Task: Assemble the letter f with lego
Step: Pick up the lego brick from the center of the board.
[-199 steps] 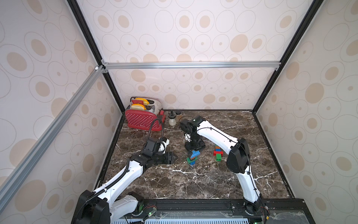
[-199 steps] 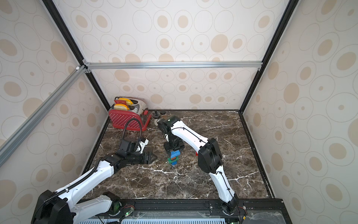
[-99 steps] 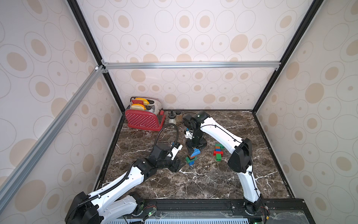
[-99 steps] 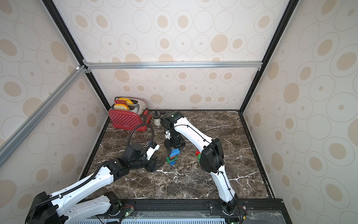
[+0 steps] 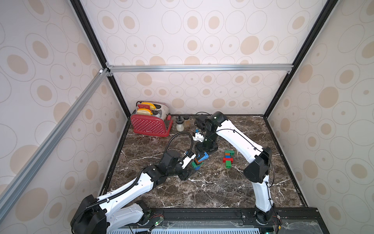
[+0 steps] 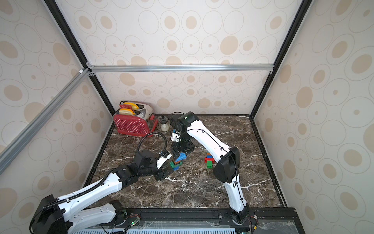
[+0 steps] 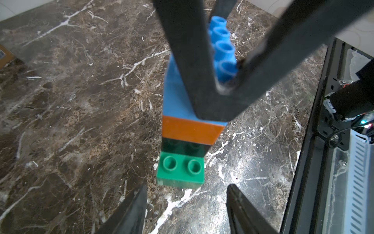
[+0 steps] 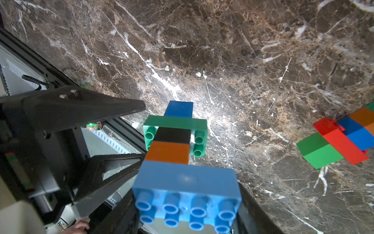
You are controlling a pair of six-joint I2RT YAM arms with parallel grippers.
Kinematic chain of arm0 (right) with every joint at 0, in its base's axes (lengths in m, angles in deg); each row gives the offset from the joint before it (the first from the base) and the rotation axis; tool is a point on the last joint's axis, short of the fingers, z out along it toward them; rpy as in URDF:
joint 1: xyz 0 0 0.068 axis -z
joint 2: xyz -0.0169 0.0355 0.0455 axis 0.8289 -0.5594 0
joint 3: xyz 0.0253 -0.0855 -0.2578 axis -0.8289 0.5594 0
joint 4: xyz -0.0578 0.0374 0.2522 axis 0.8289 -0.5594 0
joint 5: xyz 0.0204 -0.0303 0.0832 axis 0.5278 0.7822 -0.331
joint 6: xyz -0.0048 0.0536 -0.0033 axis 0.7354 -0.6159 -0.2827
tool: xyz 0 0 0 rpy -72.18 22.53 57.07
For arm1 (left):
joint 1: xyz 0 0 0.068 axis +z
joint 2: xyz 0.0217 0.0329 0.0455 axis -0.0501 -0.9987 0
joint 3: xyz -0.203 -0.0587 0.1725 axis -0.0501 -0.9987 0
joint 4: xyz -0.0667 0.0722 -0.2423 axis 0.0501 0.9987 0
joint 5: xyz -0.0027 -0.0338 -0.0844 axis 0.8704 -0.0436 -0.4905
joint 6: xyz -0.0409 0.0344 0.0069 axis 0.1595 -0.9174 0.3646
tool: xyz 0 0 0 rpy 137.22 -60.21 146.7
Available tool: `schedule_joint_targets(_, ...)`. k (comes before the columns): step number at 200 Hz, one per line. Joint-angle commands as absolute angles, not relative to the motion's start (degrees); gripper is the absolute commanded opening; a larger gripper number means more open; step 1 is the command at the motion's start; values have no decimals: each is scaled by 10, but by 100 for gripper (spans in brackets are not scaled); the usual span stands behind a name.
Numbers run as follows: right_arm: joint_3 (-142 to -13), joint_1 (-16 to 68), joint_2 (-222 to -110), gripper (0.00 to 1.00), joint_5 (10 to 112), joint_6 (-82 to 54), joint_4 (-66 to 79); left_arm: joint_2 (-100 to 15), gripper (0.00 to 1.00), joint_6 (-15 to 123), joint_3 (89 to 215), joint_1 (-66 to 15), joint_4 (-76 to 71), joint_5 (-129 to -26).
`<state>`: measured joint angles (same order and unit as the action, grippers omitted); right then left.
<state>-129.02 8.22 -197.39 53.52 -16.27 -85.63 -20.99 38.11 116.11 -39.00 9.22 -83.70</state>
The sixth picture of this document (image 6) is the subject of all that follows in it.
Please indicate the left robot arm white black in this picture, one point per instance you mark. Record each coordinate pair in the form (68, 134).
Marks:
(71, 213)

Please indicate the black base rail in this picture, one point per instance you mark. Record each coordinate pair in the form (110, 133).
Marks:
(284, 220)

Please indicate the green small lego brick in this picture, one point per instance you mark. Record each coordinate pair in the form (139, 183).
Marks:
(209, 164)

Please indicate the yellow toy toast slice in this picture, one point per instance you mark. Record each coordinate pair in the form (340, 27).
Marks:
(129, 105)
(126, 111)

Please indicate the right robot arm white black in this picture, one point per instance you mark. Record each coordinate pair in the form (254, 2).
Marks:
(187, 127)

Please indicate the red long lego brick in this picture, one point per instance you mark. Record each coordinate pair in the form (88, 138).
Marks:
(209, 159)

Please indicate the light blue long lego brick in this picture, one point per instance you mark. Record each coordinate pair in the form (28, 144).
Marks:
(181, 157)

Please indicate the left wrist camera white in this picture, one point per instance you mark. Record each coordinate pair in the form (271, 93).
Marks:
(164, 156)

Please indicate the aluminium horizontal frame bar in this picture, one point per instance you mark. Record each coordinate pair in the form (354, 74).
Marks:
(181, 68)

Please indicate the green long lego brick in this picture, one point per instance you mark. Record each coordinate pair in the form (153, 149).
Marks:
(173, 166)

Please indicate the red toy toaster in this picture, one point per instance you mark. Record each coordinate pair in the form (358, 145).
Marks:
(143, 122)

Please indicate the white salt shaker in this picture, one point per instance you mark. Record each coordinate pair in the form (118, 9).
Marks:
(164, 123)

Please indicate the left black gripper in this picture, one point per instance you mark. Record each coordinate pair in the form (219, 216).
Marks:
(162, 173)

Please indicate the yellow toy toast slice front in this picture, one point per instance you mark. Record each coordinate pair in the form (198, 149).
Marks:
(126, 111)

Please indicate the aluminium left frame bar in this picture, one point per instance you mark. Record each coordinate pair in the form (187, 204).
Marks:
(22, 139)

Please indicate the yellow toy toast slice back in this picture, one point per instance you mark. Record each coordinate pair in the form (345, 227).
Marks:
(129, 105)

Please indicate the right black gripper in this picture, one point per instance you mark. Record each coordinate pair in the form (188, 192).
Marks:
(182, 147)

